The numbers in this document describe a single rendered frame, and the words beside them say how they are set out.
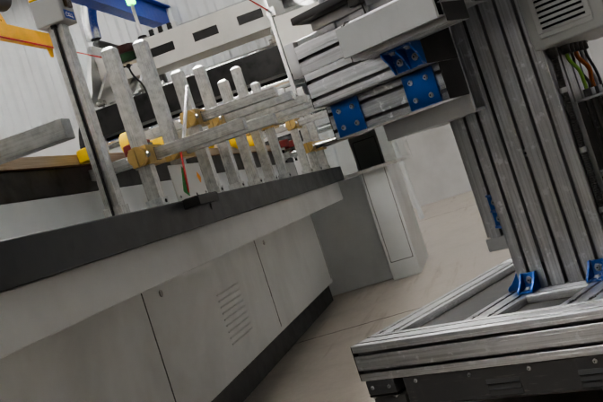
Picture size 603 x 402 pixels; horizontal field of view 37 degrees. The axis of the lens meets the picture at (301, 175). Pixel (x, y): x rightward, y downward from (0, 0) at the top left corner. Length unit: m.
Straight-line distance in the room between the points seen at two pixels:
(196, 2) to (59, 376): 10.18
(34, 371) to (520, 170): 1.19
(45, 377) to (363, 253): 3.35
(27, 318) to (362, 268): 3.70
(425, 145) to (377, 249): 6.25
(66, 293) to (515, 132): 1.09
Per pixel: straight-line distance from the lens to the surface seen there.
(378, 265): 5.14
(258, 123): 2.49
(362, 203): 5.12
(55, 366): 2.06
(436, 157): 11.31
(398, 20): 1.94
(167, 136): 2.53
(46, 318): 1.66
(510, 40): 2.16
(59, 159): 2.31
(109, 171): 2.04
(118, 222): 1.95
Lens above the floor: 0.62
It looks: 1 degrees up
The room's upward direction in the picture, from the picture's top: 18 degrees counter-clockwise
